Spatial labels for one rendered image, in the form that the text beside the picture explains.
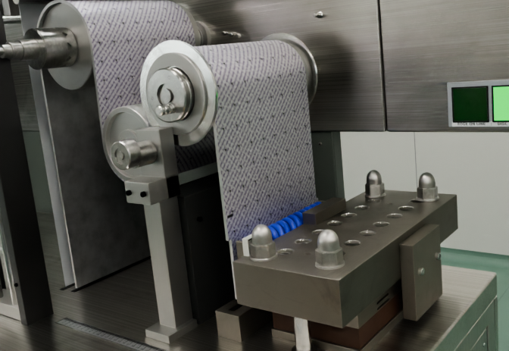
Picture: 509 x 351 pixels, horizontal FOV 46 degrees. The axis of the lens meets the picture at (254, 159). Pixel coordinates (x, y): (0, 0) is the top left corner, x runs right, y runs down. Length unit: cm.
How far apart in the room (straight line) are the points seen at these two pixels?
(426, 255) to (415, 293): 6
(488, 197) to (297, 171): 261
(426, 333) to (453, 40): 44
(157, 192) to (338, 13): 45
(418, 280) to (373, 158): 287
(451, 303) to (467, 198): 261
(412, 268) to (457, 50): 35
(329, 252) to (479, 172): 280
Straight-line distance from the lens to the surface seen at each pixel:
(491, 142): 344
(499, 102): 96
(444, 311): 93
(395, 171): 367
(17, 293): 105
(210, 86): 79
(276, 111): 92
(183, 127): 83
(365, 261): 76
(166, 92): 82
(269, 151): 90
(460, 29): 97
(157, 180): 83
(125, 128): 94
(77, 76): 102
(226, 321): 87
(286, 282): 75
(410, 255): 84
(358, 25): 104
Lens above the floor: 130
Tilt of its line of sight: 10 degrees down
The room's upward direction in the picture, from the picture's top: 6 degrees counter-clockwise
